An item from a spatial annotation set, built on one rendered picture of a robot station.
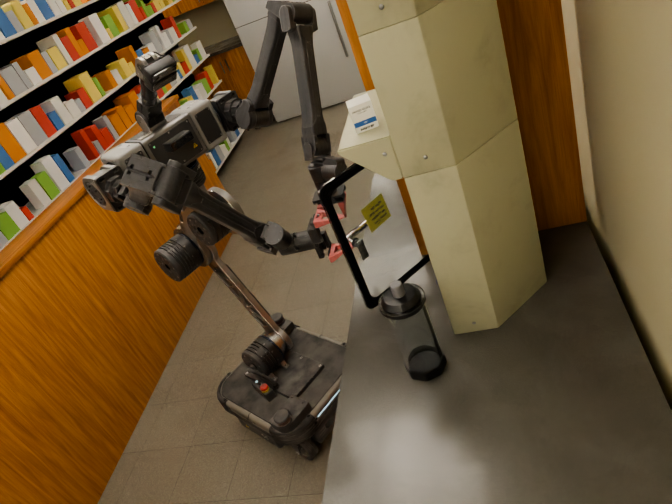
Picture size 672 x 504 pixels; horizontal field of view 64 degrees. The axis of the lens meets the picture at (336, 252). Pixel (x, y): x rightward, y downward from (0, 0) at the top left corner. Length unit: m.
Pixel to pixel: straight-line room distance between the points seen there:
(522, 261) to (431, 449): 0.51
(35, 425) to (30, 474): 0.20
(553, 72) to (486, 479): 0.95
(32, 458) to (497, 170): 2.31
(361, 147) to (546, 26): 0.56
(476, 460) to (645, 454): 0.30
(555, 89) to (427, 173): 0.49
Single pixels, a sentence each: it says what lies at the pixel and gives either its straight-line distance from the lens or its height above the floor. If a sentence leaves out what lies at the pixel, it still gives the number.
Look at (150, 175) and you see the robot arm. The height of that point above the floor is 1.57.
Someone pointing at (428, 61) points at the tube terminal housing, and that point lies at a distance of 1.05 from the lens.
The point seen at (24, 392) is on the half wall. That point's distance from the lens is 2.80.
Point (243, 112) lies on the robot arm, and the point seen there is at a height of 1.46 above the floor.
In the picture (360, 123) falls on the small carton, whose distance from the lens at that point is 1.16.
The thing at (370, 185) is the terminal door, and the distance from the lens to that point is 1.37.
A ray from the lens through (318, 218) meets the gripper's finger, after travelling 1.45.
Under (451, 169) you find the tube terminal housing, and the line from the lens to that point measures 1.13.
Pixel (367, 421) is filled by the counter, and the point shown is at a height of 0.94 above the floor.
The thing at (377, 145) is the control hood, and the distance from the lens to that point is 1.11.
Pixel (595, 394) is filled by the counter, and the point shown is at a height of 0.94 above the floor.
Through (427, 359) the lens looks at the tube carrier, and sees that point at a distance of 1.29.
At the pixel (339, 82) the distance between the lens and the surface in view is 6.27.
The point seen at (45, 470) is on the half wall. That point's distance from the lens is 2.88.
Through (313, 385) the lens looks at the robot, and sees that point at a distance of 2.47.
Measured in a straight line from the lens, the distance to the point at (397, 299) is 1.19.
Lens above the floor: 1.93
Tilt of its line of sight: 32 degrees down
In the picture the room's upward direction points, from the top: 24 degrees counter-clockwise
